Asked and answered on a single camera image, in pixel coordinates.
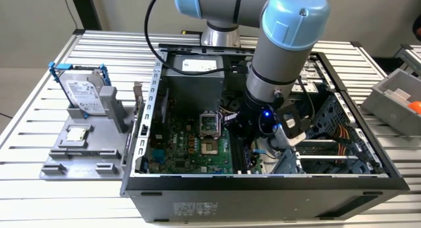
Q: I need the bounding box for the black RAM slot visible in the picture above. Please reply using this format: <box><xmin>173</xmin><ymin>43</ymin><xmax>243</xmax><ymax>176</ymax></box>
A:
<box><xmin>229</xmin><ymin>138</ymin><xmax>239</xmax><ymax>173</ymax></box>
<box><xmin>239</xmin><ymin>142</ymin><xmax>248</xmax><ymax>173</ymax></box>
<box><xmin>233</xmin><ymin>140</ymin><xmax>244</xmax><ymax>173</ymax></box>

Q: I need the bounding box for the metal socket cover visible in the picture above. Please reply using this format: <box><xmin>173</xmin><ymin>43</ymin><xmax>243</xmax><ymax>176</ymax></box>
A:
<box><xmin>200</xmin><ymin>111</ymin><xmax>221</xmax><ymax>138</ymax></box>

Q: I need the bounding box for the CPU socket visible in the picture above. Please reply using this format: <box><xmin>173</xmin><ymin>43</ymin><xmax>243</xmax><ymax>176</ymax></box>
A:
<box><xmin>201</xmin><ymin>138</ymin><xmax>221</xmax><ymax>156</ymax></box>

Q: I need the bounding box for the grey Dell power supply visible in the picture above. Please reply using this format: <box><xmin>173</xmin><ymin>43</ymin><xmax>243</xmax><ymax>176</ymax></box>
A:
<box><xmin>162</xmin><ymin>54</ymin><xmax>228</xmax><ymax>115</ymax></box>

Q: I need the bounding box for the green Dell motherboard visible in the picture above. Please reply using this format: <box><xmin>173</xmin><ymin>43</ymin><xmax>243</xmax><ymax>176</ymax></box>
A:
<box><xmin>148</xmin><ymin>114</ymin><xmax>265</xmax><ymax>175</ymax></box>

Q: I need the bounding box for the grey perforated disk bay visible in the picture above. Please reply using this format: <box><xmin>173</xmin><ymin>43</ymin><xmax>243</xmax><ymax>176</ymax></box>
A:
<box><xmin>280</xmin><ymin>91</ymin><xmax>388</xmax><ymax>175</ymax></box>

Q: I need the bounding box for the teal board connector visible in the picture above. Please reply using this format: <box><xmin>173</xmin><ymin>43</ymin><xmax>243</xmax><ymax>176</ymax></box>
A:
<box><xmin>152</xmin><ymin>150</ymin><xmax>166</xmax><ymax>164</ymax></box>

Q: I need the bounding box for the metal optical drive bay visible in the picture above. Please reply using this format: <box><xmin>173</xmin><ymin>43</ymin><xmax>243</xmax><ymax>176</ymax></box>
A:
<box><xmin>295</xmin><ymin>54</ymin><xmax>335</xmax><ymax>100</ymax></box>

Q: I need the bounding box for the black open PC case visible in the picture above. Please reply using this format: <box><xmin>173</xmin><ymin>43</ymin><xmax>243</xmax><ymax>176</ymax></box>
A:
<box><xmin>120</xmin><ymin>42</ymin><xmax>412</xmax><ymax>224</ymax></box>

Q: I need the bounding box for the grey plastic bin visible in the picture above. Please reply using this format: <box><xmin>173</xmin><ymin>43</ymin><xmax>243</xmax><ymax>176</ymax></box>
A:
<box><xmin>361</xmin><ymin>68</ymin><xmax>421</xmax><ymax>138</ymax></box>

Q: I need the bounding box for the grey parts rack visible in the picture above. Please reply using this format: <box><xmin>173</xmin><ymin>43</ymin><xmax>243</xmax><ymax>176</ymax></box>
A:
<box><xmin>39</xmin><ymin>86</ymin><xmax>134</xmax><ymax>181</ymax></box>

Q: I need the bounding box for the white block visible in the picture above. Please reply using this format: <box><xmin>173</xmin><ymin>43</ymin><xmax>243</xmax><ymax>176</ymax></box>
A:
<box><xmin>383</xmin><ymin>88</ymin><xmax>412</xmax><ymax>103</ymax></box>

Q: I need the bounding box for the hard disk in blue carrier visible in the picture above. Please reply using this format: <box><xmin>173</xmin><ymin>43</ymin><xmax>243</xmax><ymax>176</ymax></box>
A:
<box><xmin>49</xmin><ymin>62</ymin><xmax>113</xmax><ymax>120</ymax></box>

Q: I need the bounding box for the orange ball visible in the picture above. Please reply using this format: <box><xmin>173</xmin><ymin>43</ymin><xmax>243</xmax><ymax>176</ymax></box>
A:
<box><xmin>407</xmin><ymin>101</ymin><xmax>421</xmax><ymax>115</ymax></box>

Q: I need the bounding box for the silver CPU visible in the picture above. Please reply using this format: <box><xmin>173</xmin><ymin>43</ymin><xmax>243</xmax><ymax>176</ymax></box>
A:
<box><xmin>66</xmin><ymin>127</ymin><xmax>89</xmax><ymax>142</ymax></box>

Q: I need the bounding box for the aluminium slat side table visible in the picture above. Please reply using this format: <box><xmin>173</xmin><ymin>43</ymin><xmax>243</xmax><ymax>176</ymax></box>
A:
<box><xmin>391</xmin><ymin>44</ymin><xmax>421</xmax><ymax>78</ymax></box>

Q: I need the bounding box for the red yellow wire bundle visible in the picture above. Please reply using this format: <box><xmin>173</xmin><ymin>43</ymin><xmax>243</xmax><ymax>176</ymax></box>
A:
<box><xmin>331</xmin><ymin>125</ymin><xmax>352</xmax><ymax>164</ymax></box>

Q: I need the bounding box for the graphics card with metal bracket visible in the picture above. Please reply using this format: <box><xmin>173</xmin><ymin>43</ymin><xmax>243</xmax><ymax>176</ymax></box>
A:
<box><xmin>133</xmin><ymin>81</ymin><xmax>146</xmax><ymax>131</ymax></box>

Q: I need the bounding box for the black camera cable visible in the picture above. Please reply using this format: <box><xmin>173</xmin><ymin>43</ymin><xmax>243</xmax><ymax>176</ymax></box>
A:
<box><xmin>144</xmin><ymin>0</ymin><xmax>252</xmax><ymax>75</ymax></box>

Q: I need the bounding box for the black frame post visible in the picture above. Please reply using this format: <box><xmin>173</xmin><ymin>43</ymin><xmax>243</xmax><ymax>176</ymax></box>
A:
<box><xmin>67</xmin><ymin>0</ymin><xmax>104</xmax><ymax>32</ymax></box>

